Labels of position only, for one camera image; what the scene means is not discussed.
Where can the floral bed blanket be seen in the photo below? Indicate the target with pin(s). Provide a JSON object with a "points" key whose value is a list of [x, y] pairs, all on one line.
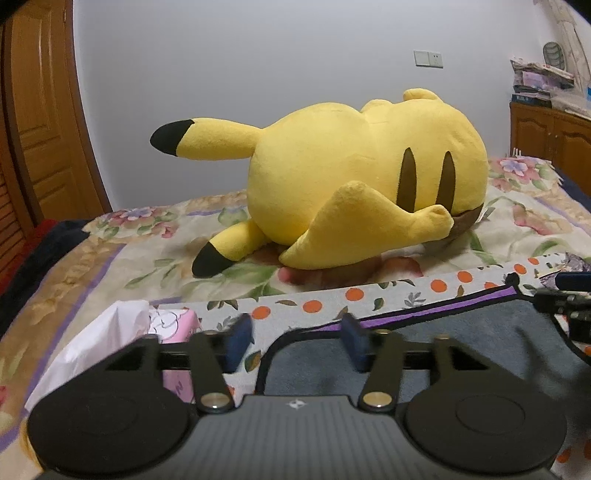
{"points": [[138, 263]]}

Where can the white crumpled tissue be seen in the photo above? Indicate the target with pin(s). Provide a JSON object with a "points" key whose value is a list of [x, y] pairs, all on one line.
{"points": [[101, 337]]}

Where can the stack of books and papers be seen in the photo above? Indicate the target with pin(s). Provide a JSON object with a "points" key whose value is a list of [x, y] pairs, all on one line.
{"points": [[538, 81]]}

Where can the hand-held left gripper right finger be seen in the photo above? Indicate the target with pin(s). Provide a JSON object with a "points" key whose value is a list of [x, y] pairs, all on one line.
{"points": [[353, 342]]}

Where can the small grey fan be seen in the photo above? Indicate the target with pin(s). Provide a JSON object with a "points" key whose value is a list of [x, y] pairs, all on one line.
{"points": [[556, 53]]}

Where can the wooden door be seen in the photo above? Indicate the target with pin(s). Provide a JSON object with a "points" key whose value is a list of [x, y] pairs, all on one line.
{"points": [[44, 115]]}

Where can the yellow plush toy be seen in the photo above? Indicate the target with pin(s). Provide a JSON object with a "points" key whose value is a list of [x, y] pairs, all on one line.
{"points": [[351, 184]]}

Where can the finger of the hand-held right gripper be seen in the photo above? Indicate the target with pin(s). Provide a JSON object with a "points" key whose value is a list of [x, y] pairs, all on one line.
{"points": [[554, 302], [572, 279]]}

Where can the white wall switch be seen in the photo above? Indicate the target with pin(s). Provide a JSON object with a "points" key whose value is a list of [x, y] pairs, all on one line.
{"points": [[428, 58]]}

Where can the grey towel with orange print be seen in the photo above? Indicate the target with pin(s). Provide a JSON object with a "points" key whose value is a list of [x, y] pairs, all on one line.
{"points": [[461, 344]]}

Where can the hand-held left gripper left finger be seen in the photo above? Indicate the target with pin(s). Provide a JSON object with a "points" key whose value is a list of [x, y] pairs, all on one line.
{"points": [[238, 340]]}

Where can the white floral curtain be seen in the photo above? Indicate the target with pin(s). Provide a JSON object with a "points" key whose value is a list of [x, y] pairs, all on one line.
{"points": [[577, 41]]}

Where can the pink tissue pack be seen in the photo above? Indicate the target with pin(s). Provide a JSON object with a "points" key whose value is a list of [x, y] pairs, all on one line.
{"points": [[178, 323]]}

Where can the wooden cabinet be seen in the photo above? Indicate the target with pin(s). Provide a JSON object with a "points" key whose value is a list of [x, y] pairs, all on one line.
{"points": [[549, 134]]}

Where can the red cloth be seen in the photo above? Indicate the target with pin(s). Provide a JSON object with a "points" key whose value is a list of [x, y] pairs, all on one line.
{"points": [[44, 229]]}

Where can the dark blue blanket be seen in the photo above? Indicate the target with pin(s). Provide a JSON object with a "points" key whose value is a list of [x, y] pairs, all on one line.
{"points": [[32, 272]]}

